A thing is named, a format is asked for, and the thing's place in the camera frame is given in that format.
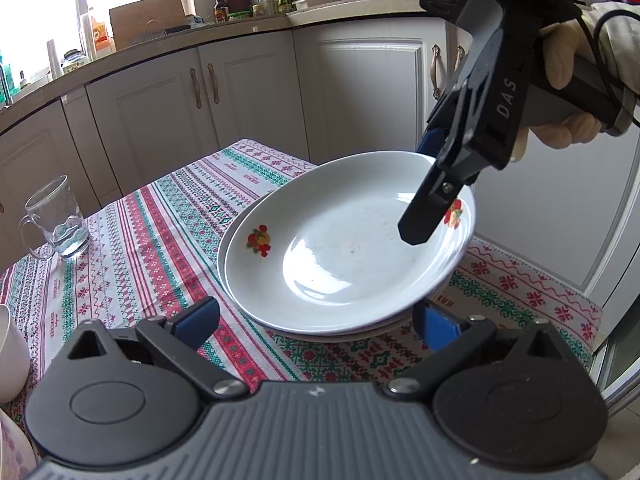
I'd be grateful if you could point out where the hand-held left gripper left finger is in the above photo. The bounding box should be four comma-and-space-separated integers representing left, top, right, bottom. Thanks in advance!
42, 296, 251, 403

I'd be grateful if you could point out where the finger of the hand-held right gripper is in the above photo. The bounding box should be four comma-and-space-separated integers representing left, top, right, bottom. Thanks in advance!
398, 160, 477, 247
418, 126, 447, 158

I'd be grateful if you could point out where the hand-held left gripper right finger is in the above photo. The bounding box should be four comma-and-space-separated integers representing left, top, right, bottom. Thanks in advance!
381, 299, 588, 403

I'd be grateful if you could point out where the deep white floral plate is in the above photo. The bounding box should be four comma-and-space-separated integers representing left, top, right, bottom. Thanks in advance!
217, 210, 451, 337

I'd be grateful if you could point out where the white plate with central stain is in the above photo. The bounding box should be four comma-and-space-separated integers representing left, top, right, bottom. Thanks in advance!
224, 151, 477, 322

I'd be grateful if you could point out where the white bowl with faint pattern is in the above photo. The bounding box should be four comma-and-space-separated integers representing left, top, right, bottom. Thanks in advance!
0, 402, 42, 480

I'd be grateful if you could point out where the person's right hand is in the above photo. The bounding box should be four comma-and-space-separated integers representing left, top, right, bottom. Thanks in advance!
514, 0, 640, 162

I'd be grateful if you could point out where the patterned striped tablecloth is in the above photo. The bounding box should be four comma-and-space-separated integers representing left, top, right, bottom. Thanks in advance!
0, 139, 603, 411

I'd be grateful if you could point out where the clear glass mug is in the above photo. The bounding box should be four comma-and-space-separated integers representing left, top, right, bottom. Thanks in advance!
19, 175, 91, 261

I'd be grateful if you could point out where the white tray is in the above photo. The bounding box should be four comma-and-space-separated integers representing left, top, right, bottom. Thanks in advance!
292, 0, 351, 11

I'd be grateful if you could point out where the kitchen countertop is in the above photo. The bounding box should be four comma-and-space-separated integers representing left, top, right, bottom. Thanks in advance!
0, 0, 431, 131

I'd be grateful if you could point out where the glass jar with label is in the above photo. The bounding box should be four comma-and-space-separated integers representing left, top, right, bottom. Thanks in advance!
61, 49, 88, 73

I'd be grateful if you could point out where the tall clear plastic bottle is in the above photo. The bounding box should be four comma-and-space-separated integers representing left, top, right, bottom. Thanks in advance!
46, 39, 63, 78

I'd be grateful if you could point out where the orange labelled plastic bottle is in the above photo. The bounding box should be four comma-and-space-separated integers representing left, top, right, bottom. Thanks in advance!
87, 7, 117, 53

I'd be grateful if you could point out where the cardboard box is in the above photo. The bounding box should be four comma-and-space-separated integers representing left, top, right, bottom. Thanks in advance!
109, 0, 187, 38

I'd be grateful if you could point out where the black cable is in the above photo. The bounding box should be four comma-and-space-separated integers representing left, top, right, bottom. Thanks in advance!
572, 7, 640, 128

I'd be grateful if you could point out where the wire rack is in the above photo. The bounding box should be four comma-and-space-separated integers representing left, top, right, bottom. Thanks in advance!
132, 20, 166, 46

